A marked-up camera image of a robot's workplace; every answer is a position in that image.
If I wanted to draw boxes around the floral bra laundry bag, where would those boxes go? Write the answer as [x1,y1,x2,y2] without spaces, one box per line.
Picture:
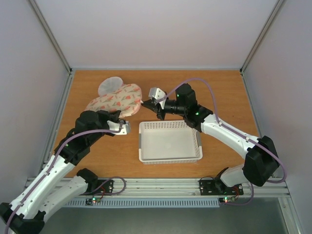
[85,84,142,117]

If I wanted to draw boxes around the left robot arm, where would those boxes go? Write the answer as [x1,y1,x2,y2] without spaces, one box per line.
[0,111,130,234]

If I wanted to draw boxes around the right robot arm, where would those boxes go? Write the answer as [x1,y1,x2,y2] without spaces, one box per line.
[142,83,280,195]

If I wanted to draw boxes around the round white mesh laundry bag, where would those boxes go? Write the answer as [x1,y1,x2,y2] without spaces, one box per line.
[97,77,123,97]

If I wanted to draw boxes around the white plastic basket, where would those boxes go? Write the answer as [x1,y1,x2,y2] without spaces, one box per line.
[139,120,203,165]

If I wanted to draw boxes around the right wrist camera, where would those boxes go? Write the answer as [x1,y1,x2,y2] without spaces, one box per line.
[148,87,166,102]

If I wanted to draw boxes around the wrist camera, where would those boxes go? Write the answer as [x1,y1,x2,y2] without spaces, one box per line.
[107,120,131,135]
[148,87,166,102]

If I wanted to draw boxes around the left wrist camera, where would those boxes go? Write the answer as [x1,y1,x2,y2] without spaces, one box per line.
[107,120,131,135]

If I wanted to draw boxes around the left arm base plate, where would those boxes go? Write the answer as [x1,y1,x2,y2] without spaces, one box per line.
[79,179,114,195]

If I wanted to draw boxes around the aluminium front rail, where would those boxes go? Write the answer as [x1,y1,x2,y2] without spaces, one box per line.
[22,177,290,197]

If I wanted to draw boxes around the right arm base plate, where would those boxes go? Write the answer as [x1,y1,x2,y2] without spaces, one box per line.
[199,178,244,196]

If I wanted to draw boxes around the grey slotted cable duct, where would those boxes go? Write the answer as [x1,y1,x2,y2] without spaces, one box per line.
[64,198,219,209]

